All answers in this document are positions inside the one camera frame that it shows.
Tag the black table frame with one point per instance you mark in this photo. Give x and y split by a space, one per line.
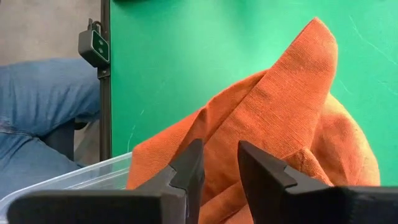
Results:
105 109

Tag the green table mat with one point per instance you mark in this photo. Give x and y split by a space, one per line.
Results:
186 62

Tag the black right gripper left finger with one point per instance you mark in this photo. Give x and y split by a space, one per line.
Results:
192 174

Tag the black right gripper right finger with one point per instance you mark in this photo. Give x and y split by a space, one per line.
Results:
264 186

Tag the black chair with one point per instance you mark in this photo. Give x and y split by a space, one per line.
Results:
62 140

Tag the clear plastic bin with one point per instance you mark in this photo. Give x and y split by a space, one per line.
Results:
77 180

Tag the person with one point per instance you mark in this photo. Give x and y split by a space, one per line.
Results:
40 99

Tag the orange towel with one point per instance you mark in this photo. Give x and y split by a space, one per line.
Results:
280 109

